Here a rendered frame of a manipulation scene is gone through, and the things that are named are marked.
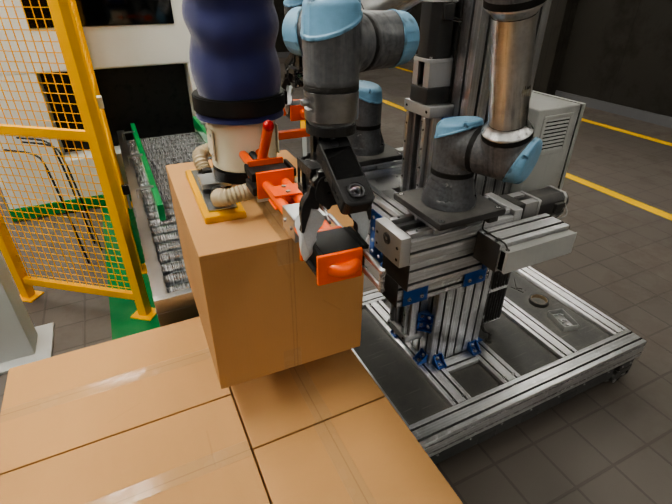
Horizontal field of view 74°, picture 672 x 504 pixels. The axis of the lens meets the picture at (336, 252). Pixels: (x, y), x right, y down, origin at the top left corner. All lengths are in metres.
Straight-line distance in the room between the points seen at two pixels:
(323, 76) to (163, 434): 1.04
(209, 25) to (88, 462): 1.08
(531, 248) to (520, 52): 0.54
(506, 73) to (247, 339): 0.83
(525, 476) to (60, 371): 1.64
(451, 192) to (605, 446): 1.33
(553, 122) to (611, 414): 1.29
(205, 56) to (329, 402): 0.95
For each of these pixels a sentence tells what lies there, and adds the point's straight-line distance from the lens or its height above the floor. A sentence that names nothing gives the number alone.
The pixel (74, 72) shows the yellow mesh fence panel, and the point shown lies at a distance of 2.19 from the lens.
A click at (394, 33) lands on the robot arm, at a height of 1.51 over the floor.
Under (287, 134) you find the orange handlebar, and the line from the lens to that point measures 1.30.
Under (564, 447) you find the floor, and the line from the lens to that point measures 2.12.
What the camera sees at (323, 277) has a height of 1.19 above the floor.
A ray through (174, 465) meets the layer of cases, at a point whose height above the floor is 0.54.
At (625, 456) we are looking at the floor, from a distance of 2.20.
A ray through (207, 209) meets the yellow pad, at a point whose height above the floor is 1.09.
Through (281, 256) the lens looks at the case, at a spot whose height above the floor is 1.03.
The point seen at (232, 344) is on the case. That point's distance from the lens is 1.14.
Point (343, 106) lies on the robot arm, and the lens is 0.61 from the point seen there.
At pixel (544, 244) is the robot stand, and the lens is 1.37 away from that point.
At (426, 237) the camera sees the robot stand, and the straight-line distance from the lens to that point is 1.23.
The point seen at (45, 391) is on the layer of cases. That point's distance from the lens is 1.61.
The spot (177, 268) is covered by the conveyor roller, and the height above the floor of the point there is 0.53.
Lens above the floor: 1.57
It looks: 31 degrees down
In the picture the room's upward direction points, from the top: straight up
